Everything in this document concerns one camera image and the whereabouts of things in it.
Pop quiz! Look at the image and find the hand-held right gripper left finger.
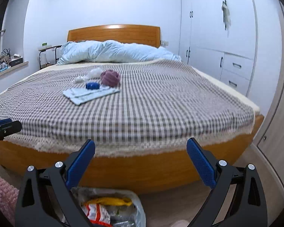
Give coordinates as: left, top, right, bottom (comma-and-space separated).
15, 139, 96, 227

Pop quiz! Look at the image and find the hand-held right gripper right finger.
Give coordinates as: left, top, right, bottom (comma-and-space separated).
186, 137, 268, 227

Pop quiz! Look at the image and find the yellow snack bag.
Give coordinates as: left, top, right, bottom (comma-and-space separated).
85, 197, 133, 207

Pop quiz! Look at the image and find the red white snack packet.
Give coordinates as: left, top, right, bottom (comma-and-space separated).
82, 203, 114, 225

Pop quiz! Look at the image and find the purple sock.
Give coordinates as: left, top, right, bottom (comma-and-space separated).
101, 69, 121, 87

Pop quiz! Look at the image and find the white translucent plastic bag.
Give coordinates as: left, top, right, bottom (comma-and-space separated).
86, 68, 103, 78

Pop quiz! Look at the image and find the cluttered window sill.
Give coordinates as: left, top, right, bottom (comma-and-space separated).
0, 48, 29, 82

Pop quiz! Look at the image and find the white printed paper sheet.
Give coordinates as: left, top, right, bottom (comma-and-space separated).
63, 86, 121, 106

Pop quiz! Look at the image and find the pink shaggy fabric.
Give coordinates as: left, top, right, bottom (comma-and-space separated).
0, 170, 20, 225

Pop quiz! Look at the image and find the black metal bedside table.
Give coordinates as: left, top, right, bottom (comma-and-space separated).
38, 43, 62, 69

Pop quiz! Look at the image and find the white door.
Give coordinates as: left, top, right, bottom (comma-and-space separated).
256, 2, 284, 199

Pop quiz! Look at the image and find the white wardrobe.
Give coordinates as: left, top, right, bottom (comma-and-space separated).
179, 0, 258, 97

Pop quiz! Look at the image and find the light blue duvet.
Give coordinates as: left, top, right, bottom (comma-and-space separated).
56, 40, 182, 65

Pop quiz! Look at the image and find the wooden headboard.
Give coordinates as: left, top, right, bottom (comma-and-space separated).
67, 24, 161, 48

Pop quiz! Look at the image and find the grey hanging cloth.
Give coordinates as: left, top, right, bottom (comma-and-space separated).
221, 0, 232, 32

